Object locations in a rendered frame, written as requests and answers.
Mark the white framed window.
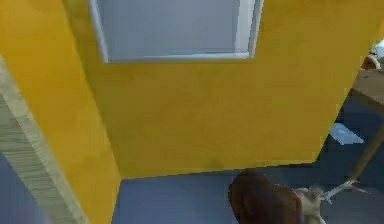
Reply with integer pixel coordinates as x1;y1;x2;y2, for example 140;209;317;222
87;0;265;64

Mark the brown round chair seat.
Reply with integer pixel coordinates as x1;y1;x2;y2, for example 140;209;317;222
227;169;305;224

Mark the white branched chair base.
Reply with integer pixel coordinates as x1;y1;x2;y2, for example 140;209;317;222
293;179;370;224

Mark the pale blue flat sheet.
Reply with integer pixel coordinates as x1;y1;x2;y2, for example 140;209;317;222
329;122;365;146

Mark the brown wooden table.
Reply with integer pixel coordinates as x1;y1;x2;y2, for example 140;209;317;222
347;68;384;184

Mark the white small object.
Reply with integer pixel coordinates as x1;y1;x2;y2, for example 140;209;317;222
374;39;384;58

